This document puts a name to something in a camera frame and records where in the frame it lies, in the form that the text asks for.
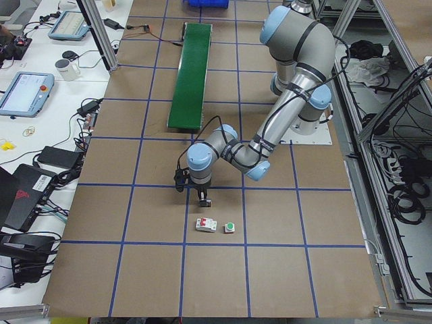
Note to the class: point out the white mug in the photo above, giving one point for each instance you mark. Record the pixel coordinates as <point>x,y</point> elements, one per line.
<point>68,70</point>

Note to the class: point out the aluminium frame post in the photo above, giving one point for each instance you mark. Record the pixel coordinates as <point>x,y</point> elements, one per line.
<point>93,19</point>

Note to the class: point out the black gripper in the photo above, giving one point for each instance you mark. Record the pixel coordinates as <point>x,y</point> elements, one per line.
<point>201,187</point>

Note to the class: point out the white circuit breaker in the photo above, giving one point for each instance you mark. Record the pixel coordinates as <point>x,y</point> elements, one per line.
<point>206,225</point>

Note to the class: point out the near teach pendant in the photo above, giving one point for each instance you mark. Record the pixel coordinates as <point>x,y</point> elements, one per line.
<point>27,94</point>

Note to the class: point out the black laptop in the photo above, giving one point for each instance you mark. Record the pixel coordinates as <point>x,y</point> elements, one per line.
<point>21,192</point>

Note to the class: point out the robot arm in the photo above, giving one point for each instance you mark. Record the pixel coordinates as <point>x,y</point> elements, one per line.
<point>304,51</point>

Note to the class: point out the blue plastic bin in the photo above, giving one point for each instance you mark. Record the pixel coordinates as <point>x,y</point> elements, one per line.
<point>209,3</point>

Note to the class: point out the black power adapter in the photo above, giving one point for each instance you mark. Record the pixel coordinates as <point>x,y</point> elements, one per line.
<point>59,157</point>

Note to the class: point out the green conveyor belt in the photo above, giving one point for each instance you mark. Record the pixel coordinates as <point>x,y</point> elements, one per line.
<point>186,112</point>

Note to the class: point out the far teach pendant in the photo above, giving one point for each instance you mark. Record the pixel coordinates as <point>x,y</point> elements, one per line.
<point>70,26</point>

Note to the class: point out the teach pendant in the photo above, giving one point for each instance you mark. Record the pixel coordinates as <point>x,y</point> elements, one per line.
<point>27,94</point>
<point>70,26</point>

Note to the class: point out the green push button switch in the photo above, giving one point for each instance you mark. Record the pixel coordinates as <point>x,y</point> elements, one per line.
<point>229,228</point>

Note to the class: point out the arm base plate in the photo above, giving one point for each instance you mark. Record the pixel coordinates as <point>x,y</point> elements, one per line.
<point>305,132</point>

